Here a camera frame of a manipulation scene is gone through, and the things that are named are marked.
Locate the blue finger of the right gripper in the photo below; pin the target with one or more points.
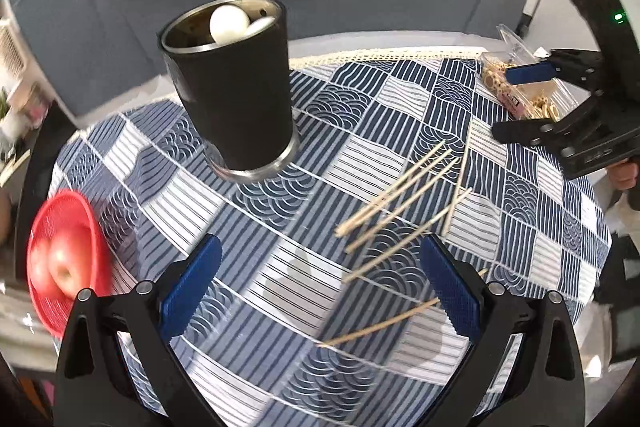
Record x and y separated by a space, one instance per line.
530 73
527 132

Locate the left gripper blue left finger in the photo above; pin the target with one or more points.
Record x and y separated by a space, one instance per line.
183 285

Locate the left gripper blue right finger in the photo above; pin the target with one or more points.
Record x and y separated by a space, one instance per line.
461 300

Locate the white ceramic spoon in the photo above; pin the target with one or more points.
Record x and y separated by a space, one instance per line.
258 26
228 24

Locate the person right hand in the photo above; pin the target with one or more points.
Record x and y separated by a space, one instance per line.
623 175

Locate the clear plastic snack box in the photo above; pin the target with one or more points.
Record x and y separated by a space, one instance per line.
537 100

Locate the wooden chopstick front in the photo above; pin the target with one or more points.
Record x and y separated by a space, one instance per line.
371 315

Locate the wooden chopstick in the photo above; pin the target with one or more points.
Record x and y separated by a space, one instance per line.
406 200
380 200
436 160
371 315

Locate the wooden chopstick diagonal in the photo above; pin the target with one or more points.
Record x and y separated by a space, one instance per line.
408 239

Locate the wooden chopstick top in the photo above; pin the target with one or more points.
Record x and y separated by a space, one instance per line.
380 200

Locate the blue patterned tablecloth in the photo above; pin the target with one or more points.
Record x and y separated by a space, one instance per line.
320 314

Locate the red apple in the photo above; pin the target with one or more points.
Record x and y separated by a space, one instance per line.
70 259

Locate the red plastic bowl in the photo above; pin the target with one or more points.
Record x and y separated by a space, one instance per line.
67 209

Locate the black cylindrical utensil holder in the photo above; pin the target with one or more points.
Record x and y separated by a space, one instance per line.
237 95

